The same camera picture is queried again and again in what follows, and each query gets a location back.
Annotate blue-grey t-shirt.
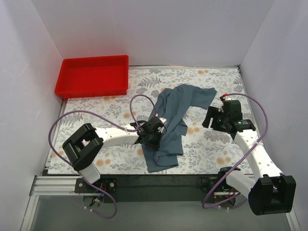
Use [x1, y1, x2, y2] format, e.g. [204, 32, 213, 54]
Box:
[142, 84, 217, 173]

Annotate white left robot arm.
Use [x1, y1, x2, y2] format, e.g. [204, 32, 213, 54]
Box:
[62, 116, 167, 184]

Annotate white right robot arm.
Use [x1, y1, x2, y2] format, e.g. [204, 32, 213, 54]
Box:
[202, 100, 296, 216]

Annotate floral patterned table mat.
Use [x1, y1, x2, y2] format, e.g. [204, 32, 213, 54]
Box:
[48, 68, 264, 176]

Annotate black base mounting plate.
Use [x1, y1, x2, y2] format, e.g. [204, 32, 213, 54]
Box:
[74, 174, 247, 205]

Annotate red plastic tray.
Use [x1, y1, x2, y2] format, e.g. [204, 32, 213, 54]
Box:
[55, 55, 129, 99]

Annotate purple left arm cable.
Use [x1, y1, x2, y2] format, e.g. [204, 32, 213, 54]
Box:
[49, 94, 157, 219]

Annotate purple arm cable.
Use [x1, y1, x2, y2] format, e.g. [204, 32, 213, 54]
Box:
[201, 92, 270, 209]
[49, 94, 157, 219]

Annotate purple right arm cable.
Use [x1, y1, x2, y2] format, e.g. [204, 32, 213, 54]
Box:
[201, 92, 270, 209]

